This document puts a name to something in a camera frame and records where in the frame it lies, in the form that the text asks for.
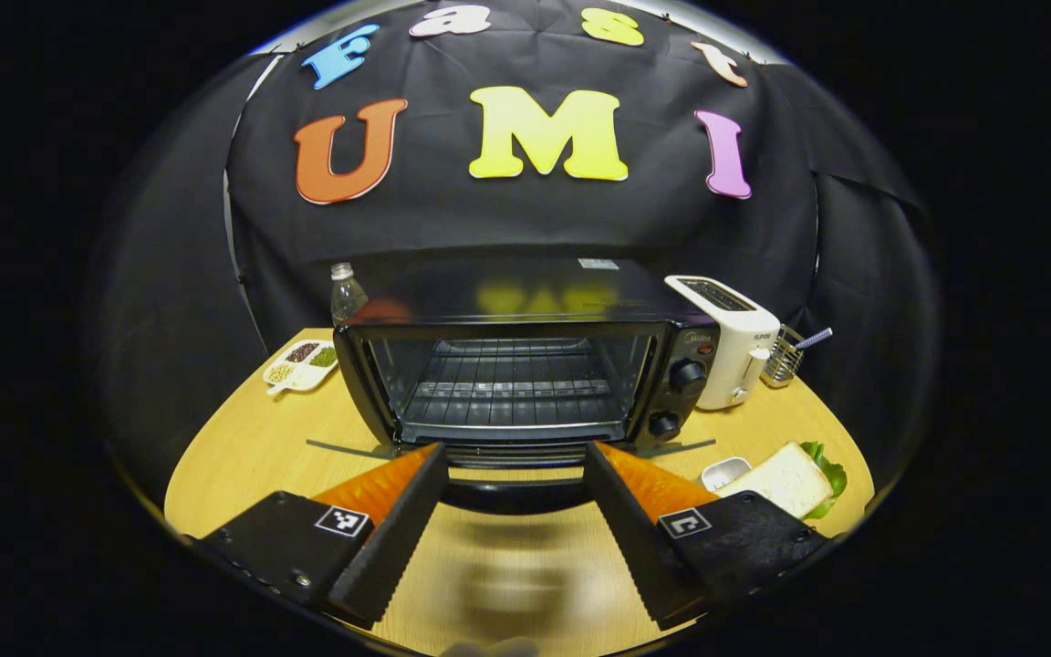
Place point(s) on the black electric oven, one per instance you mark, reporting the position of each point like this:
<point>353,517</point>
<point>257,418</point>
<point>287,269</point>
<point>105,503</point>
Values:
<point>535,292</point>

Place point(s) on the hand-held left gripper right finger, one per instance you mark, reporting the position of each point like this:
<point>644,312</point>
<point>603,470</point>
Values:
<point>635,538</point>

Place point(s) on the metal utensil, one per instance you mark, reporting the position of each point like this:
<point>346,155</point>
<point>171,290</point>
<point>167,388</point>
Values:
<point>816,338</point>

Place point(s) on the clear plastic water bottle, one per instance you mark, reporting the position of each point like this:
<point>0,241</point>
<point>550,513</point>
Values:
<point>346,297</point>

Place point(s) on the white toaster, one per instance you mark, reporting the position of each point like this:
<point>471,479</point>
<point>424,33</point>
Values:
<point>735,356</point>

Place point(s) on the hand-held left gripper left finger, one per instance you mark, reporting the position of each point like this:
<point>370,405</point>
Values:
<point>398,538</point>

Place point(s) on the white divided plate with beans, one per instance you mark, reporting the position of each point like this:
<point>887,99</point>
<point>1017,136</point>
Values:
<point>305,372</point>

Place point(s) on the lettuce sandwich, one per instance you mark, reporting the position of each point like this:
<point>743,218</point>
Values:
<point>781,479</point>

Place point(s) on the black backdrop cloth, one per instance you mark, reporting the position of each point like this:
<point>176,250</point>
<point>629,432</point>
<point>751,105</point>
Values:
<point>489,219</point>

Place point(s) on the white rectangular tray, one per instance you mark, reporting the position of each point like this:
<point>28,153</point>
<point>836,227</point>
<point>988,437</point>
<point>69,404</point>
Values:
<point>724,473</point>

